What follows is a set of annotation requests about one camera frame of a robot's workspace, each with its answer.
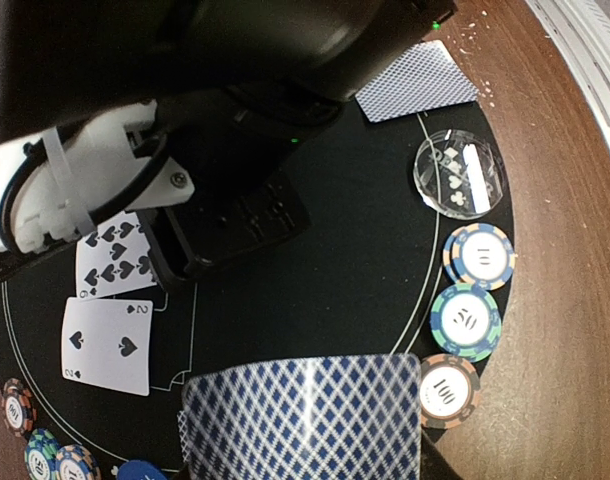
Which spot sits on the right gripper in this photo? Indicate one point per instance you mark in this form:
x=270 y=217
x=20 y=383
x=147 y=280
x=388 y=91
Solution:
x=232 y=142

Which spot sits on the nine of spades card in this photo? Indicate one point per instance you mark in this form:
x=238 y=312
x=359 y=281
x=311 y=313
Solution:
x=113 y=259

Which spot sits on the dealt card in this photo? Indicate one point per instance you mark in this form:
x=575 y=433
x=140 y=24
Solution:
x=425 y=77

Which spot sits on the two of spades card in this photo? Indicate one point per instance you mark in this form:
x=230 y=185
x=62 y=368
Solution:
x=105 y=343

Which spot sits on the grey card deck box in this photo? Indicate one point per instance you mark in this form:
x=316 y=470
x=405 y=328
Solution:
x=338 y=417

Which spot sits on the blue small blind button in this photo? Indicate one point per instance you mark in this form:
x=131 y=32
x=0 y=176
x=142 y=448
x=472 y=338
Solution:
x=139 y=470

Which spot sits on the green fifty chip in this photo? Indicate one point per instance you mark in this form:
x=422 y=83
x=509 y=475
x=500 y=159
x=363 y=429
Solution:
x=40 y=455

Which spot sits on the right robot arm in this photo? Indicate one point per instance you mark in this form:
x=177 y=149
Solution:
x=80 y=83

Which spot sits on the round black poker mat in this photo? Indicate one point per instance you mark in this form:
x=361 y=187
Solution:
x=360 y=280

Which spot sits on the aluminium front rail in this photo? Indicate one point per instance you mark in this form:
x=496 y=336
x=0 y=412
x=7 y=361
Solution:
x=580 y=30

